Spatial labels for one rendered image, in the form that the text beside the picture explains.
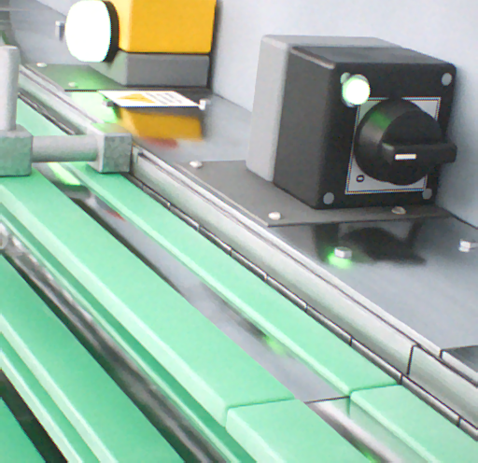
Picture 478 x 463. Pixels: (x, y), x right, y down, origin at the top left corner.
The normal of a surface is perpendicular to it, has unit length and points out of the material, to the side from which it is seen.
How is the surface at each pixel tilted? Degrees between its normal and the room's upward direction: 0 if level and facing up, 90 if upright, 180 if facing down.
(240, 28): 0
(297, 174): 0
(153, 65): 90
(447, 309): 90
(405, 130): 90
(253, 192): 90
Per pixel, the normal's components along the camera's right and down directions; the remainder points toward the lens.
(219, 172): 0.11, -0.94
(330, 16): -0.88, 0.05
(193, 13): 0.46, 0.32
